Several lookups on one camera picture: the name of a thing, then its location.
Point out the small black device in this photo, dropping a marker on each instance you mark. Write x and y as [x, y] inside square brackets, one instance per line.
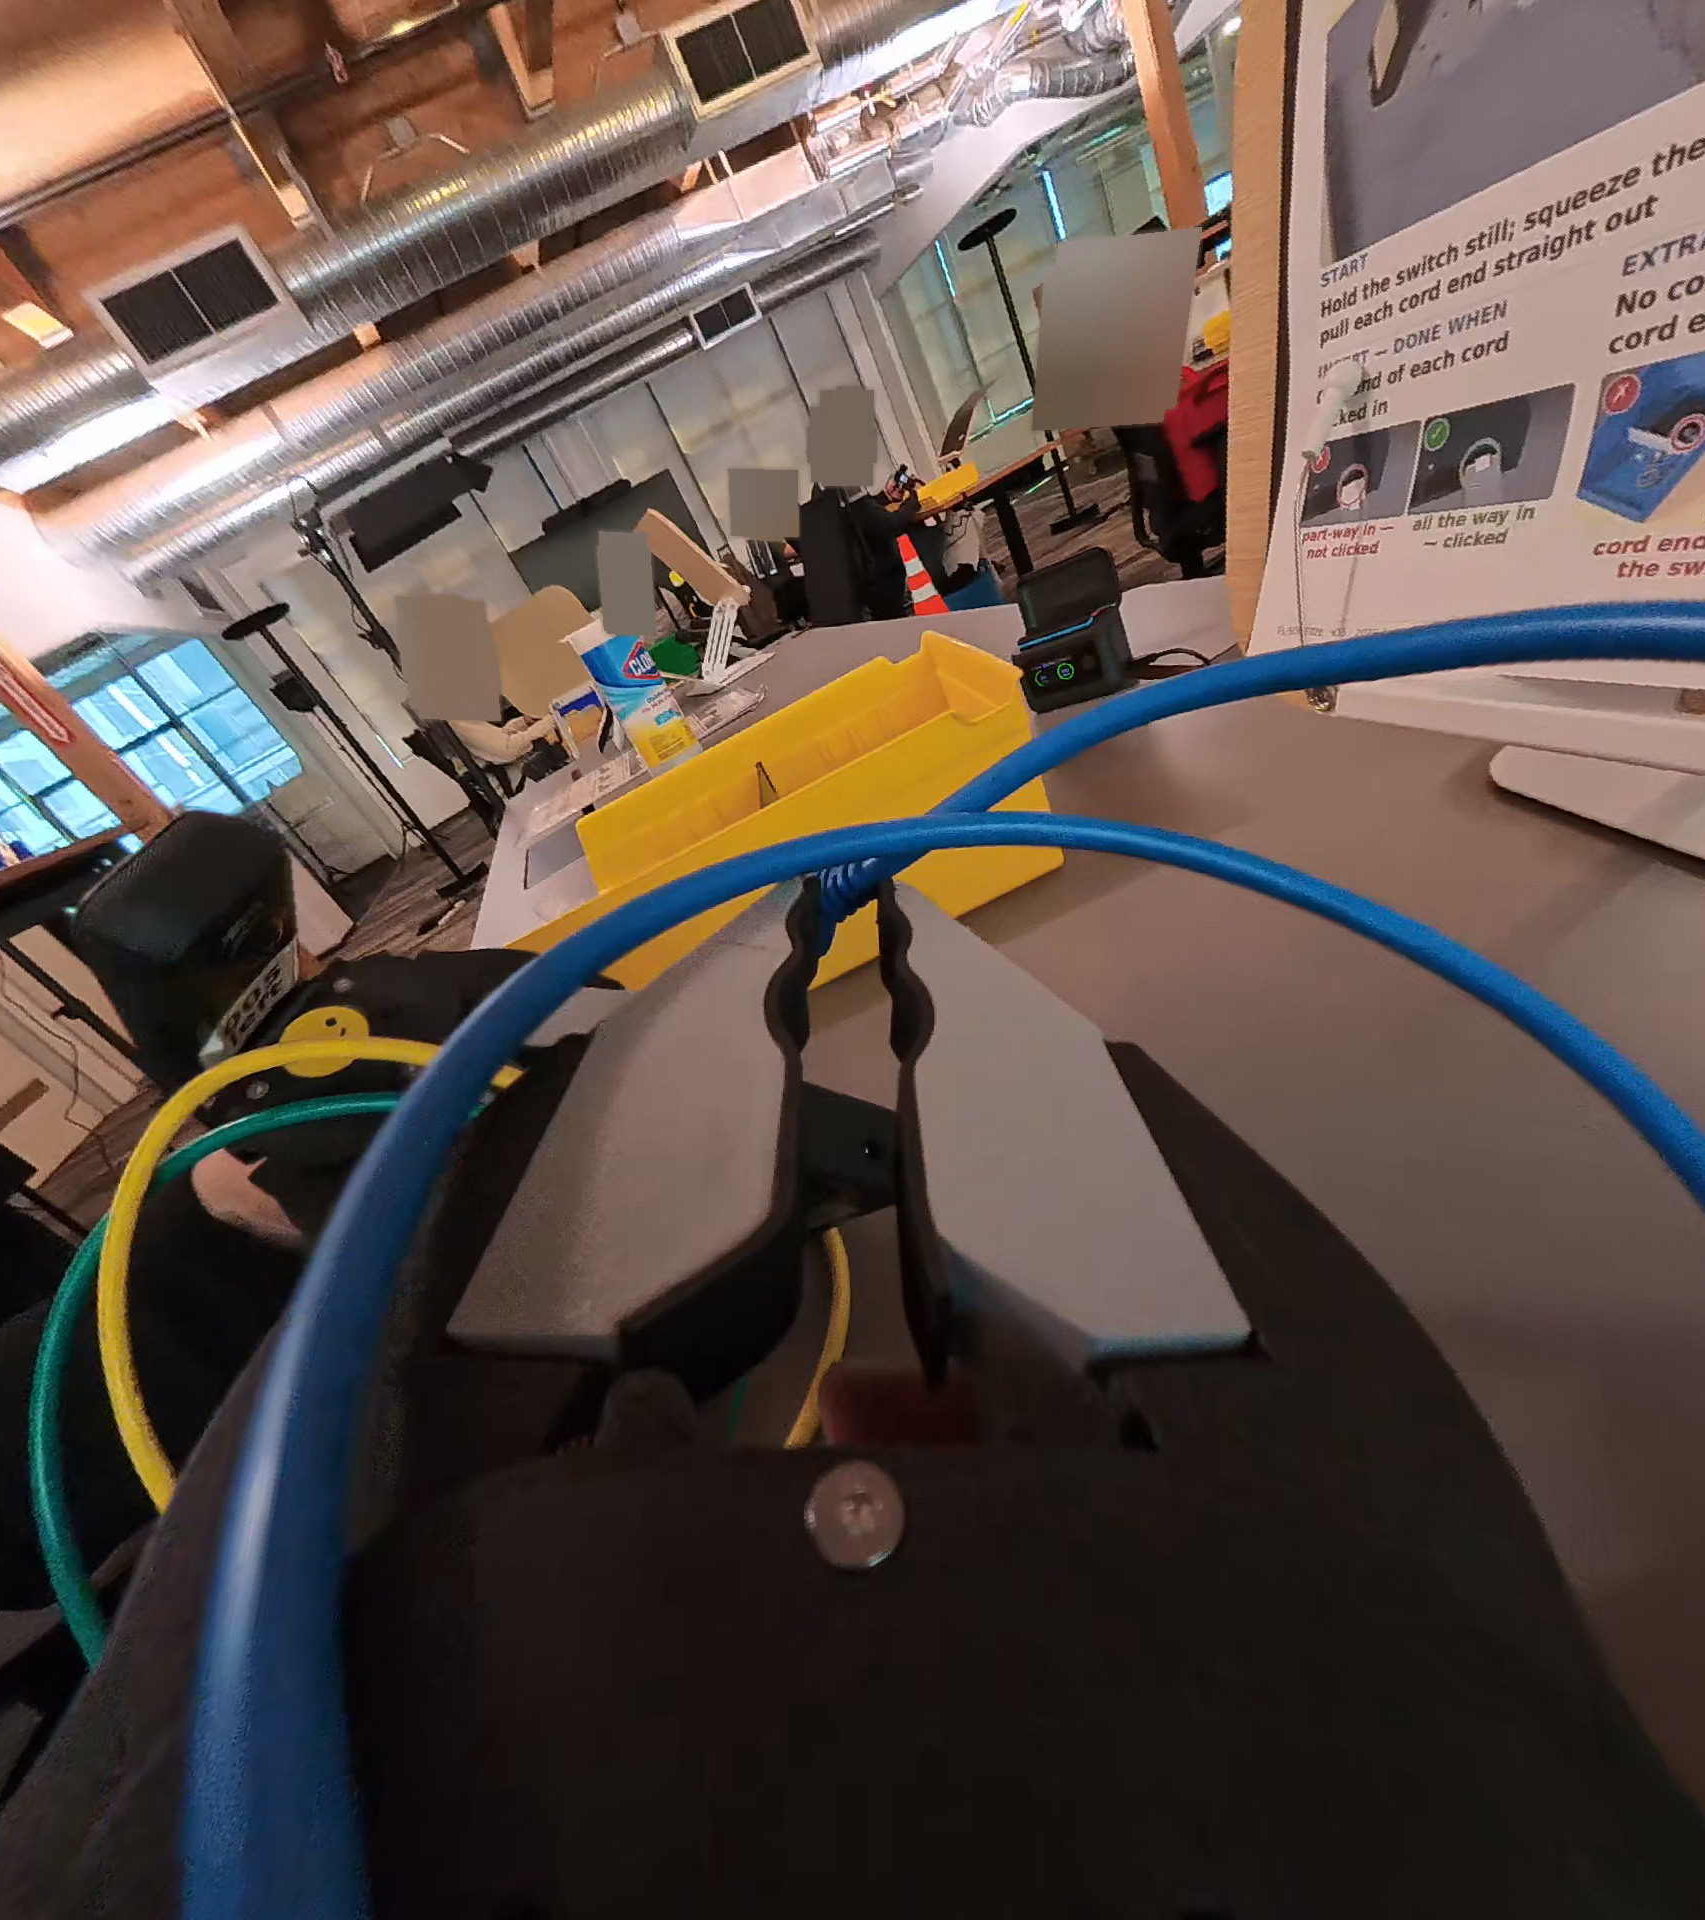
[1078, 645]

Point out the white display stand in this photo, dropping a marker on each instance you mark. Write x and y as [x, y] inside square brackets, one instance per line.
[1617, 764]

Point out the red office chair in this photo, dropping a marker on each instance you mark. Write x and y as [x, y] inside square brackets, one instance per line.
[1184, 464]

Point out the yellow plastic bin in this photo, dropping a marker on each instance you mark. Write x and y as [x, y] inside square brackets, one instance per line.
[866, 781]

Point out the orange traffic cone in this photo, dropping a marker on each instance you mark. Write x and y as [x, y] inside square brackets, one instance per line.
[918, 579]

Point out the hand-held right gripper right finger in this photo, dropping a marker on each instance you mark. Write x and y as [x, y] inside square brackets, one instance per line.
[1064, 1201]

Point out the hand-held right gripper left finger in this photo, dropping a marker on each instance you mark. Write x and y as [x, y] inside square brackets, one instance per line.
[627, 1185]

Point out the black tripod light stand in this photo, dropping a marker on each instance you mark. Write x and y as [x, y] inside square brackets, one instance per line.
[403, 503]

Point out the blue wipes pack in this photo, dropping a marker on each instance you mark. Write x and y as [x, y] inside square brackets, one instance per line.
[634, 699]

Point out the printed instruction sheet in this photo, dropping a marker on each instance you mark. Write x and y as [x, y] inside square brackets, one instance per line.
[1542, 301]

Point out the black wall screen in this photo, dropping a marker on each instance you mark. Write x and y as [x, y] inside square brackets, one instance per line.
[613, 524]

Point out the black network switch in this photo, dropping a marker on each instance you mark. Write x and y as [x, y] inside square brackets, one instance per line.
[852, 1148]

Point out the person's left hand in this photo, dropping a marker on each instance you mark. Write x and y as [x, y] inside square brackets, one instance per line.
[244, 1201]

